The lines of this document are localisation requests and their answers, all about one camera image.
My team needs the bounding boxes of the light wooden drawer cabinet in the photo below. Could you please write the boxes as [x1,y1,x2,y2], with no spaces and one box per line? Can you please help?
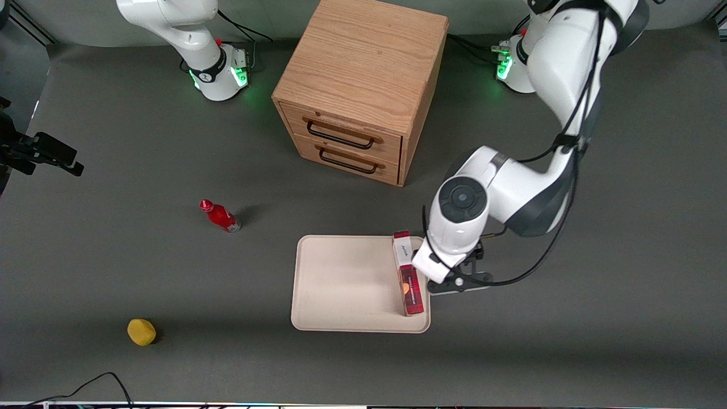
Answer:
[271,0,450,187]

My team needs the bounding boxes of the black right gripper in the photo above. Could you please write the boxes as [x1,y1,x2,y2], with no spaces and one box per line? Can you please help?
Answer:
[0,97,85,177]

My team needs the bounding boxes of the red soda bottle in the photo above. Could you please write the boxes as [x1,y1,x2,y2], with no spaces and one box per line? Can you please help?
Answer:
[199,199,241,233]

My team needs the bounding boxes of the beige plastic tray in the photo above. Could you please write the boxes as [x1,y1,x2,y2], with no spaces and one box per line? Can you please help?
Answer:
[291,235,431,334]

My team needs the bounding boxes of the wooden drawer with notch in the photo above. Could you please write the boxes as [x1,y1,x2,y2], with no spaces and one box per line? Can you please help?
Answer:
[279,102,403,166]

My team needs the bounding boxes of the black base cable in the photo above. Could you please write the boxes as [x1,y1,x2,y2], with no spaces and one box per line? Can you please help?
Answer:
[448,14,532,64]
[218,9,274,69]

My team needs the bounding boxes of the plain wooden drawer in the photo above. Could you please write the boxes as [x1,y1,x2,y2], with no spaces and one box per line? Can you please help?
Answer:
[294,135,401,186]

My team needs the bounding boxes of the red tartan cookie box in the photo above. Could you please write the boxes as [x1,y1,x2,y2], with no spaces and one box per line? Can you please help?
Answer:
[392,229,425,317]

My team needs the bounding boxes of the black right base cable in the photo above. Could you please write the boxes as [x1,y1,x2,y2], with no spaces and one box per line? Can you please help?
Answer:
[218,9,274,69]

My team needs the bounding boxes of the black left base cable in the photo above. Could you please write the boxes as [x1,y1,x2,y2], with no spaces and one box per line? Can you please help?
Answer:
[448,14,532,64]

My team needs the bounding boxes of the black table edge cable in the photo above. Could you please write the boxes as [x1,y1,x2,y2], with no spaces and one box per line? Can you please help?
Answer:
[23,372,135,408]

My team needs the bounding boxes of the black metal drawer handle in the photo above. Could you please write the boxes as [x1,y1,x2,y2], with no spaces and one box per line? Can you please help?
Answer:
[303,116,384,151]
[316,145,386,175]

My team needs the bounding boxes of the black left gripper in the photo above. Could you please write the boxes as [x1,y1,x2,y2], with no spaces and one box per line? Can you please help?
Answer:
[427,239,493,295]

